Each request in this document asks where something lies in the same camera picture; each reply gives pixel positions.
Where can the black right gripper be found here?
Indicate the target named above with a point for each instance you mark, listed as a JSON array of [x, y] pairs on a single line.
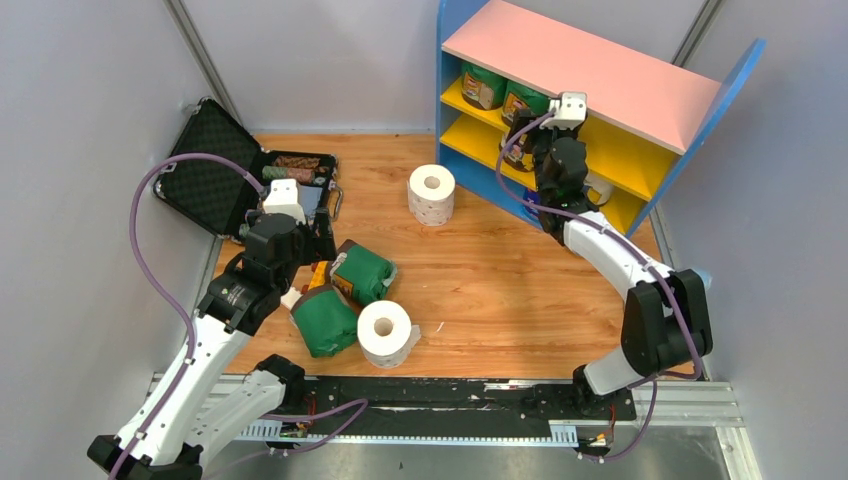
[[554, 130]]

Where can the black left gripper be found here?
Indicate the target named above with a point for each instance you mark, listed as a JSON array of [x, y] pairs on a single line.
[[318, 247]]

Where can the cream roll blue picture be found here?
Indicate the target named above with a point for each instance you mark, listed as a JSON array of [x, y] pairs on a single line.
[[519, 156]]

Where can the plain green roll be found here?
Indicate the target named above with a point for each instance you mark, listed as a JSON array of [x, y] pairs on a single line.
[[482, 88]]

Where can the blue Tempo tissue pack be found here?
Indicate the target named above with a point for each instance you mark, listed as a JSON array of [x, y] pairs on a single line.
[[531, 197]]

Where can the cream roll brown band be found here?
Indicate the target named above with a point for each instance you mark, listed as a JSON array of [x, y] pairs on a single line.
[[599, 191]]

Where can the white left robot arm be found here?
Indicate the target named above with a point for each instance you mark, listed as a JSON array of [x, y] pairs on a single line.
[[172, 436]]

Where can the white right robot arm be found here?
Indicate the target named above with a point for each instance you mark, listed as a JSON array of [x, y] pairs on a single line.
[[666, 320]]

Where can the blue shelf with coloured boards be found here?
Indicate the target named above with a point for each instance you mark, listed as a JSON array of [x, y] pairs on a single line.
[[646, 117]]

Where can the green wrapped roll brown band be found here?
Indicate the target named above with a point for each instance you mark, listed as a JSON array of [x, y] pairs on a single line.
[[362, 275]]

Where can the blue playing card deck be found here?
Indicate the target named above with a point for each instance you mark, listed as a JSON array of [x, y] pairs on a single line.
[[309, 197]]

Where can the white toy brick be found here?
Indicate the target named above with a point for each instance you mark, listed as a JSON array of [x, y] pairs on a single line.
[[290, 298]]

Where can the white paper towel roll front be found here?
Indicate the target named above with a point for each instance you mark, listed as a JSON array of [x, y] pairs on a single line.
[[386, 334]]

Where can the plain white paper towel roll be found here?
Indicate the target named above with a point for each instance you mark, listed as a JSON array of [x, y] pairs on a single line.
[[431, 194]]

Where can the black poker chip case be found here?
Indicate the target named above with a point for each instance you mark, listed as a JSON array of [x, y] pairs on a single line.
[[215, 196]]

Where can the clear plastic bag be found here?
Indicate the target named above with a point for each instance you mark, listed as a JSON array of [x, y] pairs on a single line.
[[705, 277]]

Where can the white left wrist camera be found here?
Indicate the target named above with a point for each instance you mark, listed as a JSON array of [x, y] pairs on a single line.
[[283, 198]]

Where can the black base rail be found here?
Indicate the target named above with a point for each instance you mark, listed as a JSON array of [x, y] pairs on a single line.
[[463, 409]]

